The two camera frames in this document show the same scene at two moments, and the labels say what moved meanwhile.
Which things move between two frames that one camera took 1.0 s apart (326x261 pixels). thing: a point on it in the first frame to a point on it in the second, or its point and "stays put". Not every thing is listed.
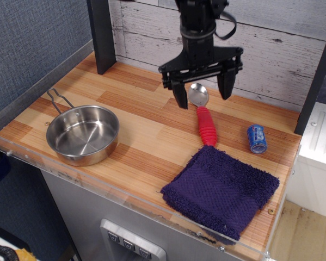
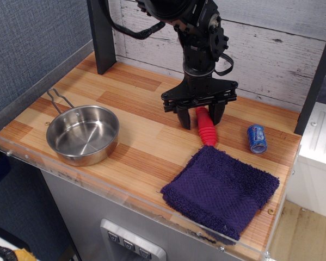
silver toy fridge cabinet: [102, 228] stays put
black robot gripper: [200, 59] to [200, 88]
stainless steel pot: [82, 135] stays put
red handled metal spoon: [198, 94] stays put
